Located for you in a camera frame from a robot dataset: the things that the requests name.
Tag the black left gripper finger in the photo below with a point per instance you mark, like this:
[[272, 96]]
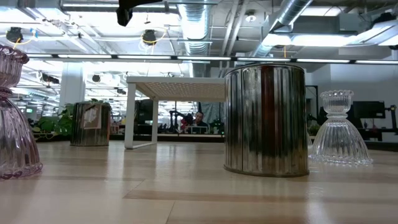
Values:
[[140, 2]]

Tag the mercury glass holder with tag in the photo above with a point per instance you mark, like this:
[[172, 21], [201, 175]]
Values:
[[90, 137]]

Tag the pink ribbed glass candle holder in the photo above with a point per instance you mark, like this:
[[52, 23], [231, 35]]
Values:
[[15, 140]]

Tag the ribbed mercury glass holder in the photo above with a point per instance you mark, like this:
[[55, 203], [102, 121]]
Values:
[[267, 124]]

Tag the clear ribbed glass candle holder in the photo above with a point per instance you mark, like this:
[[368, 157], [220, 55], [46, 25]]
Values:
[[339, 143]]

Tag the white perforated shelf table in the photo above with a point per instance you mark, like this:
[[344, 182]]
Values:
[[174, 80]]

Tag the long linear ceiling light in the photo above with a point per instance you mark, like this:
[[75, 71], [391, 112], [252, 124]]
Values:
[[202, 58]]

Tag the white pillar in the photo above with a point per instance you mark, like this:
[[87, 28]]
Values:
[[71, 87]]

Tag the black screen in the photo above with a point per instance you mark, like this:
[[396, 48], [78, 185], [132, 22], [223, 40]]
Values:
[[143, 112]]

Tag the round white ceiling detector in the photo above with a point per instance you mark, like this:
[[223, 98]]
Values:
[[250, 17]]

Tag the green plant in white pot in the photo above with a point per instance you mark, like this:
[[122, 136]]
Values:
[[56, 123]]

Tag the person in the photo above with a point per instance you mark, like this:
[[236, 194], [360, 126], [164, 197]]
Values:
[[199, 119]]

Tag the brass hanging pendant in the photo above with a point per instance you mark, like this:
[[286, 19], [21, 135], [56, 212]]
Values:
[[284, 52]]

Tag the small green desk plant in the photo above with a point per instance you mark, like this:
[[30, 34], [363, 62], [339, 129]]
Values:
[[314, 129]]

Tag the black computer monitor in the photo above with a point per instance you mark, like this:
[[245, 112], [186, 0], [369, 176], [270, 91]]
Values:
[[368, 109]]

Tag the silver spiral ceiling duct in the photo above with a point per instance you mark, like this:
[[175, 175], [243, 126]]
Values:
[[194, 18]]

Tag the silver slanted ceiling duct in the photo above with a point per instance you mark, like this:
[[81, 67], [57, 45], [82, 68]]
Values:
[[292, 11]]

